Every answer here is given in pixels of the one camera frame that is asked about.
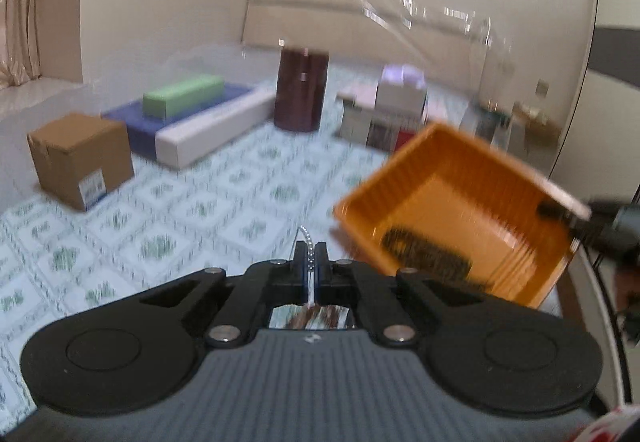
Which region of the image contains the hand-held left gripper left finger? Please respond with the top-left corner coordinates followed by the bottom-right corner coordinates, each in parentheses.
top-left (139, 241), bottom-right (310, 349)

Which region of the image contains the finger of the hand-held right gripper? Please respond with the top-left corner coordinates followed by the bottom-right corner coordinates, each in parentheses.
top-left (536, 198), bottom-right (592, 224)

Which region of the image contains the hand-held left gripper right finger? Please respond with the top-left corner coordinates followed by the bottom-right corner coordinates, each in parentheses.
top-left (316, 242), bottom-right (496, 348)

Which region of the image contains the plastic wrapped headboard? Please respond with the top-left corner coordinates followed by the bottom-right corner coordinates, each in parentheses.
top-left (242, 0), bottom-right (518, 123)

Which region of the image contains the brown cardboard box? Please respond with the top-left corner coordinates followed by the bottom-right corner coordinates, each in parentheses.
top-left (27, 113), bottom-right (135, 212)

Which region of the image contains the flat blue box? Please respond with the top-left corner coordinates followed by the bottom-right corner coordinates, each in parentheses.
top-left (101, 82), bottom-right (261, 158)

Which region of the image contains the white cover book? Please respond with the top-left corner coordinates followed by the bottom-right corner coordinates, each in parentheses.
top-left (336, 94), bottom-right (373, 148)

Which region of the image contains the orange plastic tray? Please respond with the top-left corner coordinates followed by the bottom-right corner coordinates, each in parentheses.
top-left (334, 122), bottom-right (592, 310)

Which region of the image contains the long green box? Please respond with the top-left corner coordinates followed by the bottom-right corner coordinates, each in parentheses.
top-left (143, 74), bottom-right (225, 119)

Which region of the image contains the white pearl necklace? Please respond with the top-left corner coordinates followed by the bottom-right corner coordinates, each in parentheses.
top-left (297, 226), bottom-right (321, 305)

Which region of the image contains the floral printed tablecloth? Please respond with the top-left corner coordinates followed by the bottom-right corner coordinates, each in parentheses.
top-left (0, 67), bottom-right (566, 423)

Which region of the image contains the pink cover book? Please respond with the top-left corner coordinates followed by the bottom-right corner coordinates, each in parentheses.
top-left (340, 82), bottom-right (381, 109)

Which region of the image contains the red and white cloth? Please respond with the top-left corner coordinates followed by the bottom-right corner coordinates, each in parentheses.
top-left (575, 403), bottom-right (640, 442)

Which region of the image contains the long white box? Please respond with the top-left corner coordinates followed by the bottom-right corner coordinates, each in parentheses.
top-left (156, 92), bottom-right (277, 169)

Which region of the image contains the white nightstand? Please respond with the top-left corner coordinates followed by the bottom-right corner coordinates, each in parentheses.
top-left (510, 102), bottom-right (564, 164)

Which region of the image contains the dark red cylindrical canister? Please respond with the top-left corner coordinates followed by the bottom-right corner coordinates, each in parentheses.
top-left (273, 47), bottom-right (330, 132)

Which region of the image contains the brown bead bracelet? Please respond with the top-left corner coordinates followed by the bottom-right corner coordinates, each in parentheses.
top-left (286, 304), bottom-right (348, 329)

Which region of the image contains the tissue box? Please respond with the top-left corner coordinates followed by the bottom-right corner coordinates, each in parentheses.
top-left (376, 64), bottom-right (429, 116)

